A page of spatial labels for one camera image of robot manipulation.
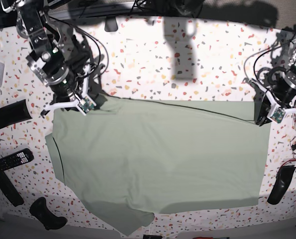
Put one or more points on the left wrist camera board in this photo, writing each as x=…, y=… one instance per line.
x=276, y=115

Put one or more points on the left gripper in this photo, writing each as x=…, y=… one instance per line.
x=264, y=101

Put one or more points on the black camera stand base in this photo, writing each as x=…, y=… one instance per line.
x=111, y=24

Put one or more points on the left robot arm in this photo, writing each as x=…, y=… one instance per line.
x=278, y=88

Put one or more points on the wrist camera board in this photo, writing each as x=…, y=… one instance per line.
x=276, y=115
x=85, y=105

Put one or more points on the red handled screwdriver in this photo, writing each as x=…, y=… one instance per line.
x=211, y=238

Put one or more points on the black curved handle right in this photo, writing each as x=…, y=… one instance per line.
x=283, y=180

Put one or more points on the light green T-shirt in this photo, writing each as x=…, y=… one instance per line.
x=130, y=160

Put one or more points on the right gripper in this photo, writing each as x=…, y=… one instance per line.
x=69, y=88

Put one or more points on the black cylindrical speaker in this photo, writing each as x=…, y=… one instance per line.
x=14, y=113

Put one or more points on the small black box bottom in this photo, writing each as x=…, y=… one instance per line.
x=152, y=237

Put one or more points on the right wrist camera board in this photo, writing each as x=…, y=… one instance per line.
x=85, y=105

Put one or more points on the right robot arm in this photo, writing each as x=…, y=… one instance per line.
x=61, y=57

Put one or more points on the long black bar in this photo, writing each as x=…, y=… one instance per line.
x=9, y=190

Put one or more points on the black TV remote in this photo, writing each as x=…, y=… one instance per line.
x=16, y=159

